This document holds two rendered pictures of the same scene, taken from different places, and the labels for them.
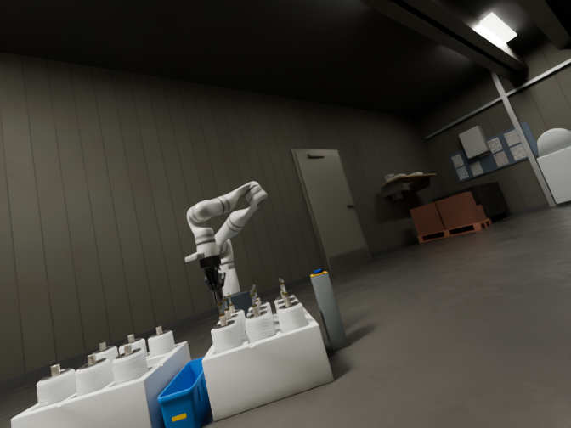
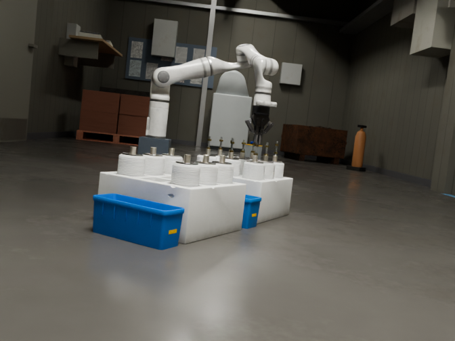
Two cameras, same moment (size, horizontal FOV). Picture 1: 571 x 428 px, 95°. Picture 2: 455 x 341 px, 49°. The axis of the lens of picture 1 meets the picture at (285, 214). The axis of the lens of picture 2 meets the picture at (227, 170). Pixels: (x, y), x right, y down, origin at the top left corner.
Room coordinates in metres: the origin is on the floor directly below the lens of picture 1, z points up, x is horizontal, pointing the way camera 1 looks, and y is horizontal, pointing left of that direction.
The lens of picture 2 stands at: (-0.14, 2.20, 0.38)
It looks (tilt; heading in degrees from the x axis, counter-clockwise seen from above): 5 degrees down; 303
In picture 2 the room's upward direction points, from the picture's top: 6 degrees clockwise
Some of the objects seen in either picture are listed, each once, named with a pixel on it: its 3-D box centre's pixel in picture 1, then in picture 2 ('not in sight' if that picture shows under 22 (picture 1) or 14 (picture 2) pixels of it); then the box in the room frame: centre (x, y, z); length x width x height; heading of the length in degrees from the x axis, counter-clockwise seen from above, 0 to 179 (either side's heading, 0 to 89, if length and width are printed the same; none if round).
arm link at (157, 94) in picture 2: (223, 251); (160, 86); (1.46, 0.39, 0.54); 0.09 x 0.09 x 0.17; 48
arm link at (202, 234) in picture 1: (200, 224); (263, 76); (0.96, 0.32, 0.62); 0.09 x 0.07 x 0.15; 50
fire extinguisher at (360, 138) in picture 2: not in sight; (359, 147); (2.26, -4.82, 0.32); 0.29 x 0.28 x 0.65; 125
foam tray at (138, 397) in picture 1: (121, 397); (173, 201); (1.02, 0.76, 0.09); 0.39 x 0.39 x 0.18; 4
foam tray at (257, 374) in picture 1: (268, 351); (237, 193); (1.09, 0.21, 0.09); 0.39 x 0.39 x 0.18; 7
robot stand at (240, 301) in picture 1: (239, 323); (152, 169); (1.46, 0.40, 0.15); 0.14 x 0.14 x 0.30; 35
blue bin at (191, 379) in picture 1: (193, 391); (223, 206); (0.99, 0.48, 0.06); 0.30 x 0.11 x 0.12; 5
